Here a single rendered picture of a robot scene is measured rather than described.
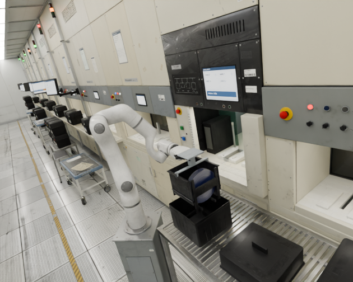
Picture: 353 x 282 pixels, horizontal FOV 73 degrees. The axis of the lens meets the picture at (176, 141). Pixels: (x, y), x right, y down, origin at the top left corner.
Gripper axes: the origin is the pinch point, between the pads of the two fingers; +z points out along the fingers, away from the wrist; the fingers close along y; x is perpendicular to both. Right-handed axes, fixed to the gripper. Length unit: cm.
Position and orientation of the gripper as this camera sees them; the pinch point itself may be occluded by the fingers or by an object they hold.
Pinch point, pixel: (190, 156)
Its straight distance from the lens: 135.9
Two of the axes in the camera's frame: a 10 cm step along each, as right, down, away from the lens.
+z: 5.7, 1.9, -8.0
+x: -1.8, -9.2, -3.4
